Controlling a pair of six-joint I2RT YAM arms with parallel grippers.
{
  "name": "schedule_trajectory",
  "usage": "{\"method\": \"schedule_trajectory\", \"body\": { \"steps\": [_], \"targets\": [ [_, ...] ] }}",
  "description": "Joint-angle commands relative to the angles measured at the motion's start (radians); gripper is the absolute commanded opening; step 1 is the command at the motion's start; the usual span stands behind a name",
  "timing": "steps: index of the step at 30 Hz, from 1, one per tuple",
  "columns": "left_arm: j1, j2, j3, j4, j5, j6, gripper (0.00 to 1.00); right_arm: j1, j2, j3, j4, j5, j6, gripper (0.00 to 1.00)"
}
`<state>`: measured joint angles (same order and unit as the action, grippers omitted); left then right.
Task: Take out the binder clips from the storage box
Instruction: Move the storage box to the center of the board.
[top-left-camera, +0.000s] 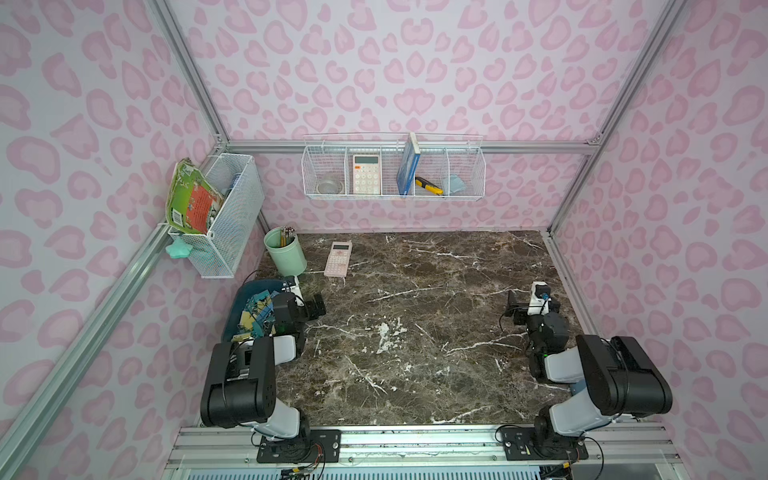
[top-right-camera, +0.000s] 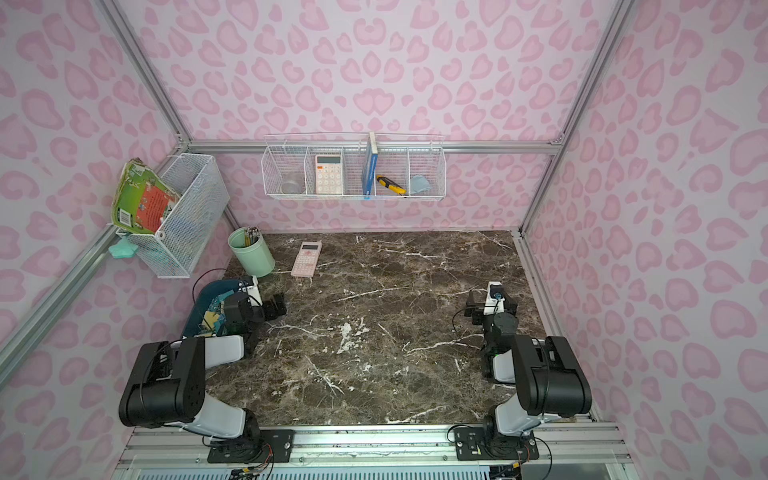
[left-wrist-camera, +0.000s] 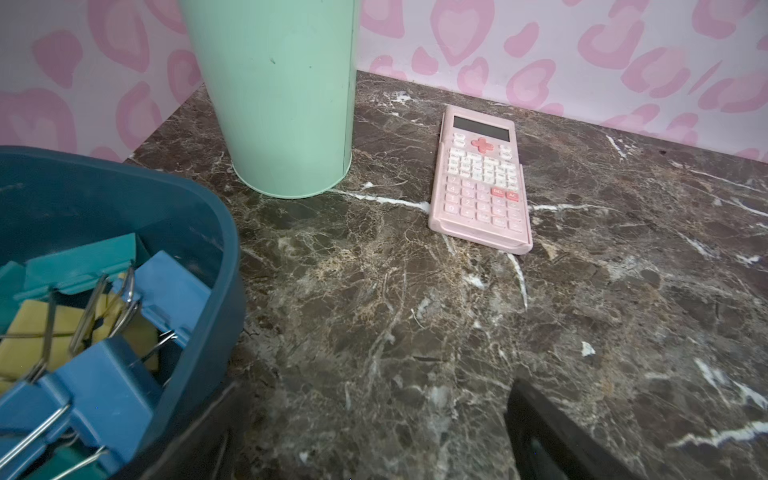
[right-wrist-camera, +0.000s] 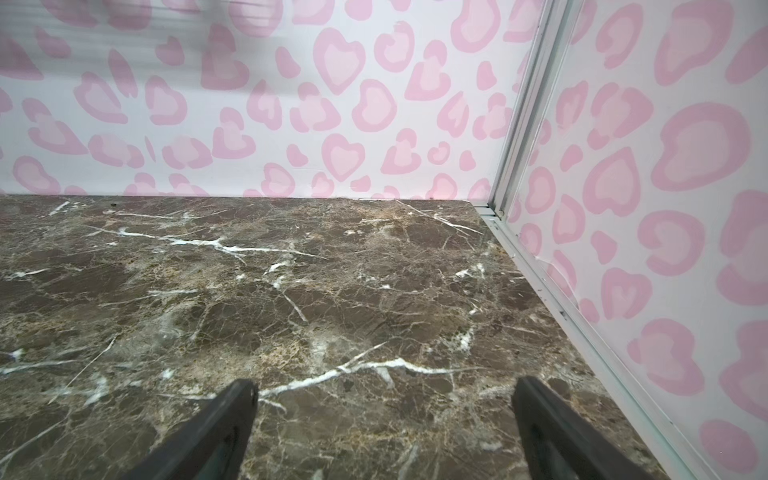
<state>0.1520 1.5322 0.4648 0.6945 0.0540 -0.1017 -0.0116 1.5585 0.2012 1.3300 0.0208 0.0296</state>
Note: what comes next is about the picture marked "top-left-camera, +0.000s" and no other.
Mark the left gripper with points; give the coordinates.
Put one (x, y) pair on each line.
(312, 305)

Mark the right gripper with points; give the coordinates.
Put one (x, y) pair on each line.
(519, 308)

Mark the teal plastic storage box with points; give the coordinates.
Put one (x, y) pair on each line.
(252, 311)

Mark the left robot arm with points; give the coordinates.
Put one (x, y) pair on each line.
(241, 383)

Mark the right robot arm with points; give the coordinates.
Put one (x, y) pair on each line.
(616, 375)

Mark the pink calculator on table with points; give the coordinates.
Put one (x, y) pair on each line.
(338, 260)

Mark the mint green pen cup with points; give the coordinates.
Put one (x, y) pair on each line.
(284, 248)

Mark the mint star hook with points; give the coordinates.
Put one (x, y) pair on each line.
(179, 249)

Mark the clear tape roll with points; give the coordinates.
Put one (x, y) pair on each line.
(330, 184)

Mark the light blue cloth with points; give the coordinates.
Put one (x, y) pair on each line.
(454, 185)

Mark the white mesh side basket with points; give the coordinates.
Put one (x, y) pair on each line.
(217, 254)

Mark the green red booklet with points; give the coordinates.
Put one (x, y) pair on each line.
(192, 204)

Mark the yellow black utility knife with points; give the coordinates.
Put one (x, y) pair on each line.
(428, 186)

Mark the white orange calculator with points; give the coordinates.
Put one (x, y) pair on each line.
(366, 174)

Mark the blue book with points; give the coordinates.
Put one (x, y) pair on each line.
(409, 162)

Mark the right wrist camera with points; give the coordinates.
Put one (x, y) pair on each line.
(539, 302)

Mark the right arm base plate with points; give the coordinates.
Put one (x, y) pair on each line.
(529, 444)

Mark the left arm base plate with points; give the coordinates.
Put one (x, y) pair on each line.
(318, 445)

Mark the white wire wall basket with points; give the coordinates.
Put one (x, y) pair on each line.
(441, 155)

